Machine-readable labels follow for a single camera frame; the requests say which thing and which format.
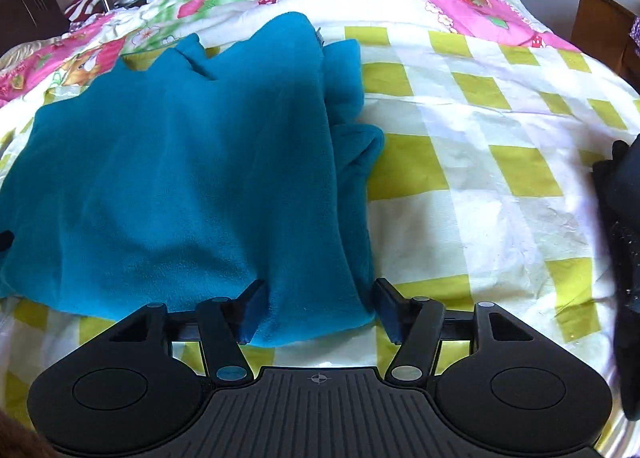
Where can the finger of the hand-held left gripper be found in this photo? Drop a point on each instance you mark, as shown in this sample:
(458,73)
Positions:
(5,239)

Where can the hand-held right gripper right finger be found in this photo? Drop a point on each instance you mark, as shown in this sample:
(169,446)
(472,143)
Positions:
(387,310)

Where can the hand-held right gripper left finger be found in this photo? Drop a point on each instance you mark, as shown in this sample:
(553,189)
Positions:
(257,310)

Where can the teal fleece garment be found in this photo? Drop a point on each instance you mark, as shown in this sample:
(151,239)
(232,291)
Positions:
(200,178)

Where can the yellow checkered bed sheet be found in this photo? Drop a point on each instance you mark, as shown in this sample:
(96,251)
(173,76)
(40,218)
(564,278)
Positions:
(490,188)

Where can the brown fuzzy thing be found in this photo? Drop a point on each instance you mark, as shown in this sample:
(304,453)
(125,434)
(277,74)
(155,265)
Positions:
(20,438)

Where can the dark wooden headboard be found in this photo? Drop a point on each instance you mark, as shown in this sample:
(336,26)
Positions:
(27,6)

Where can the dark cloth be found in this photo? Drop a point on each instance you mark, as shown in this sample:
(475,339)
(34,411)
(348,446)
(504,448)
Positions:
(622,238)

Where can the red white striped pillow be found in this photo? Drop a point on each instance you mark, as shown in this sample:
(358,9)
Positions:
(87,3)

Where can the wooden bedside cabinet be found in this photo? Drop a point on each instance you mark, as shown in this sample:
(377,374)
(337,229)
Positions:
(602,26)

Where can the purple patterned cloth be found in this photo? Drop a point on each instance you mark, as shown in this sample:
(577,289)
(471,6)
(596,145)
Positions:
(636,33)

